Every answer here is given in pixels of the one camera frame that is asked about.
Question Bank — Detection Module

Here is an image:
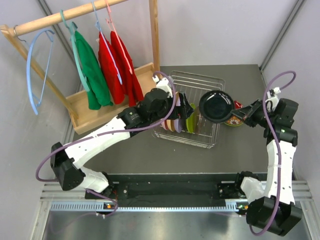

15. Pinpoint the black plate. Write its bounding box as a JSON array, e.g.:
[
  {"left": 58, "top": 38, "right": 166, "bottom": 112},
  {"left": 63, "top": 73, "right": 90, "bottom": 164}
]
[{"left": 198, "top": 90, "right": 235, "bottom": 124}]

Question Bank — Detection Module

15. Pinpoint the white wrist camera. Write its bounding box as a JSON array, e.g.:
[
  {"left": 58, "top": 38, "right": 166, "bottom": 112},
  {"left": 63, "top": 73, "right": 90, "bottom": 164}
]
[
  {"left": 151, "top": 75, "right": 173, "bottom": 99},
  {"left": 265, "top": 87, "right": 281, "bottom": 112}
]

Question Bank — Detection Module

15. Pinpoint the teal hanger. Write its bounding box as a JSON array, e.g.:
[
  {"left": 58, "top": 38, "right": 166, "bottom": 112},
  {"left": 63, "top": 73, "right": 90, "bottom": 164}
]
[{"left": 59, "top": 9, "right": 90, "bottom": 92}]

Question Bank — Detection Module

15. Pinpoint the red floral plate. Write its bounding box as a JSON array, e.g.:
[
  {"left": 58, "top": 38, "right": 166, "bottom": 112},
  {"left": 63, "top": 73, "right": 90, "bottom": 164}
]
[{"left": 224, "top": 100, "right": 244, "bottom": 127}]

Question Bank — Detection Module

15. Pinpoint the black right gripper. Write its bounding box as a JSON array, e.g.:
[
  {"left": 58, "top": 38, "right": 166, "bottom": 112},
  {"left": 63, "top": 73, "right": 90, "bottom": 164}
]
[{"left": 230, "top": 99, "right": 276, "bottom": 128}]

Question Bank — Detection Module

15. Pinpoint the yellow plastic plate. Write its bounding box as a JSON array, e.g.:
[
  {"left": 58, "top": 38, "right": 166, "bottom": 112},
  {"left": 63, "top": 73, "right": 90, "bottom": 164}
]
[{"left": 167, "top": 92, "right": 181, "bottom": 132}]

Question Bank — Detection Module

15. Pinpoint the grey slotted cable duct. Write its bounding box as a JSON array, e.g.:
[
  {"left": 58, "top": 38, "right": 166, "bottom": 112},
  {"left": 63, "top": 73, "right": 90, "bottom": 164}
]
[{"left": 49, "top": 201, "right": 251, "bottom": 212}]

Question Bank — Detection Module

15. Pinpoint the red shirt left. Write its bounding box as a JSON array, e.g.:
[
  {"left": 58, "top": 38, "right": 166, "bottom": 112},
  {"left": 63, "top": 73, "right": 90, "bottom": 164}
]
[{"left": 98, "top": 32, "right": 125, "bottom": 105}]

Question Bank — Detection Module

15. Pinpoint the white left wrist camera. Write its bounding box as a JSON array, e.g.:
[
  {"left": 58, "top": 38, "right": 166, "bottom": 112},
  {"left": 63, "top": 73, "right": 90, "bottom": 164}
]
[{"left": 151, "top": 75, "right": 173, "bottom": 99}]

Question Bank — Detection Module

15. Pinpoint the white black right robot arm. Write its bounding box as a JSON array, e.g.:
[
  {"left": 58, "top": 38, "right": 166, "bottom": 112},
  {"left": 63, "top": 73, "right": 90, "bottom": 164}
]
[{"left": 232, "top": 98, "right": 303, "bottom": 237}]

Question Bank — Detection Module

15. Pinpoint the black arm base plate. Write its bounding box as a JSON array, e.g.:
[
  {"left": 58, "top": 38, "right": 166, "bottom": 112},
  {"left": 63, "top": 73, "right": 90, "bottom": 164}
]
[{"left": 100, "top": 181, "right": 245, "bottom": 199}]

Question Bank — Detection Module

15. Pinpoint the red shirt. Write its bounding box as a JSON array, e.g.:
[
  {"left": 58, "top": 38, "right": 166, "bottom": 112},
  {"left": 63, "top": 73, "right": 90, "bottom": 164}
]
[
  {"left": 110, "top": 31, "right": 144, "bottom": 107},
  {"left": 98, "top": 32, "right": 125, "bottom": 105}
]

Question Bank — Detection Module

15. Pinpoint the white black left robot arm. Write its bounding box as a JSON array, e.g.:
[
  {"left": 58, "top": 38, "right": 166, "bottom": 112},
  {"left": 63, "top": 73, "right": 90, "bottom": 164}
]
[{"left": 50, "top": 88, "right": 194, "bottom": 199}]

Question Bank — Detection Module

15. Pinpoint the dark plate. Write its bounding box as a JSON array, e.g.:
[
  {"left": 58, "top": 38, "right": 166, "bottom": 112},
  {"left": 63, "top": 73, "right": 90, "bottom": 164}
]
[{"left": 194, "top": 106, "right": 202, "bottom": 135}]

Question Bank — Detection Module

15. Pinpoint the wooden clothes rack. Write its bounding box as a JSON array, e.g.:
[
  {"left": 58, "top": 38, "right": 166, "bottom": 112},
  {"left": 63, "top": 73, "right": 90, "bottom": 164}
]
[{"left": 0, "top": 0, "right": 160, "bottom": 134}]

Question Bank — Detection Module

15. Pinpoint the green shirt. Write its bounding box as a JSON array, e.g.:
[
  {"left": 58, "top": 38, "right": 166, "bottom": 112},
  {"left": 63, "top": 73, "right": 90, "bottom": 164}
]
[{"left": 74, "top": 31, "right": 114, "bottom": 110}]

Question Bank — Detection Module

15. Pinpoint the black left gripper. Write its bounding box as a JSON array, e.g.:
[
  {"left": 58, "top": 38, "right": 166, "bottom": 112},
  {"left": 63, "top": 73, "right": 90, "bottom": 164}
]
[{"left": 149, "top": 92, "right": 194, "bottom": 124}]

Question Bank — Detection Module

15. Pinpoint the pink hanger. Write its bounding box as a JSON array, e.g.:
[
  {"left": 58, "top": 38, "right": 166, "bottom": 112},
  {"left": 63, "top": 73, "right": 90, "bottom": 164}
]
[{"left": 104, "top": 0, "right": 133, "bottom": 75}]

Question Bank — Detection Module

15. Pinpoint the purple plastic plate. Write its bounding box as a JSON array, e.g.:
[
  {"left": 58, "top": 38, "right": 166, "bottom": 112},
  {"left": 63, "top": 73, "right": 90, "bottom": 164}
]
[{"left": 174, "top": 119, "right": 185, "bottom": 133}]

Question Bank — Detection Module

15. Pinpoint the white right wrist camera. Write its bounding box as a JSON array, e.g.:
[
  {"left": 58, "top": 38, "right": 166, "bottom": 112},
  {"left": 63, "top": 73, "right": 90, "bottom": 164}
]
[{"left": 265, "top": 87, "right": 281, "bottom": 112}]

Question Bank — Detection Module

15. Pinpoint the light blue empty hanger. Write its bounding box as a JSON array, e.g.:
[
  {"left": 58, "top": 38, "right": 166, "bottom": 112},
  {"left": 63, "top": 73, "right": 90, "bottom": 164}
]
[{"left": 25, "top": 28, "right": 55, "bottom": 116}]

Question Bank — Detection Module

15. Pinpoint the metal wire dish rack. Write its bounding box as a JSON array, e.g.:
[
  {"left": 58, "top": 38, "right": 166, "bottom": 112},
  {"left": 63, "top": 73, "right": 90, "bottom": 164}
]
[{"left": 152, "top": 71, "right": 225, "bottom": 149}]

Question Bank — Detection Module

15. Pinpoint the red shirt right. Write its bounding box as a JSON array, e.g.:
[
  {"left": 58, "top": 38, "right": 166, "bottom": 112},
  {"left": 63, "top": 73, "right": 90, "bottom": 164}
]
[{"left": 110, "top": 31, "right": 144, "bottom": 107}]

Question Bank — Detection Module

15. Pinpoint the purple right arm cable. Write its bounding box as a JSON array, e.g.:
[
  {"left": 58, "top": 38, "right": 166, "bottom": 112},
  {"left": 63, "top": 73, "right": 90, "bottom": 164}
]
[{"left": 248, "top": 70, "right": 297, "bottom": 237}]

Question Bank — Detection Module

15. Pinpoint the pink plastic plate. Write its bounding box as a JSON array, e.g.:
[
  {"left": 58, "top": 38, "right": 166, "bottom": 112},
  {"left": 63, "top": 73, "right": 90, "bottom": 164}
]
[{"left": 161, "top": 120, "right": 169, "bottom": 131}]

